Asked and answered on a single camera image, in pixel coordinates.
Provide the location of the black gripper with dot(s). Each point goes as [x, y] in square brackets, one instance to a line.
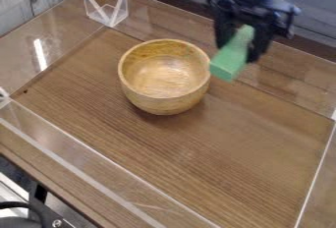
[271, 17]

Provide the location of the green rectangular block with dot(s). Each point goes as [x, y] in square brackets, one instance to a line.
[230, 60]

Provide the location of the brown wooden bowl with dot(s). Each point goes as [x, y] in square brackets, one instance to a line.
[164, 75]

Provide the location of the clear acrylic front wall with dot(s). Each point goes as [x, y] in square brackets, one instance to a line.
[107, 193]

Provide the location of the black metal table bracket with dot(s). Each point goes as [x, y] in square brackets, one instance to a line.
[42, 213]

